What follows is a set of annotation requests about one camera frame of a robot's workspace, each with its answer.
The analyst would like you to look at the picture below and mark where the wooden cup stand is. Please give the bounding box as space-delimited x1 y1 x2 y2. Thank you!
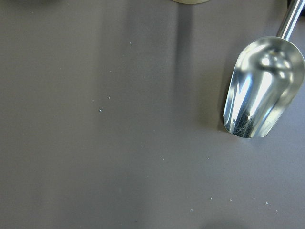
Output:
173 0 209 4

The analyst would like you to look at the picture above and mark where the steel scoop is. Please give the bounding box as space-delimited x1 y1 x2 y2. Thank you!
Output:
223 0 305 138

